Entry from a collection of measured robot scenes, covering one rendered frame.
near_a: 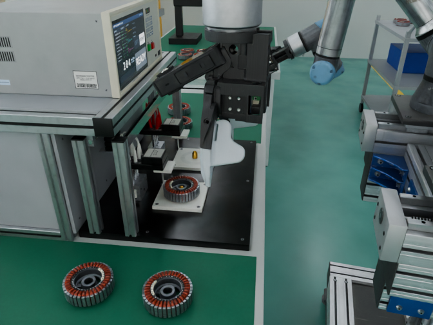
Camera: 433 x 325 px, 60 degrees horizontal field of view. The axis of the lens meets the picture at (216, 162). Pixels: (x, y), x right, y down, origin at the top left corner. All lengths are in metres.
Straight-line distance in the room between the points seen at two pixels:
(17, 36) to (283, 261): 1.62
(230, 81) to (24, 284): 0.74
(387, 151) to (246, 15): 0.87
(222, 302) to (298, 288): 1.12
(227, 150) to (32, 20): 0.68
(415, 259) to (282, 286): 1.22
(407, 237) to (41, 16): 0.93
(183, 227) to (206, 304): 0.25
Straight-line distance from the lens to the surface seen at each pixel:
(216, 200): 1.17
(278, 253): 2.16
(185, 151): 1.44
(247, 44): 0.50
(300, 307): 1.92
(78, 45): 1.01
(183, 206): 1.13
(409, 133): 1.25
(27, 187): 1.10
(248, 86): 0.49
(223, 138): 0.51
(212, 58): 0.51
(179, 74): 0.53
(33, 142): 1.01
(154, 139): 1.39
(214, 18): 0.48
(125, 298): 0.94
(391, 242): 0.82
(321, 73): 1.23
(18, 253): 1.14
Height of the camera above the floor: 1.43
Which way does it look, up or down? 29 degrees down
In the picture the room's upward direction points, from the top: straight up
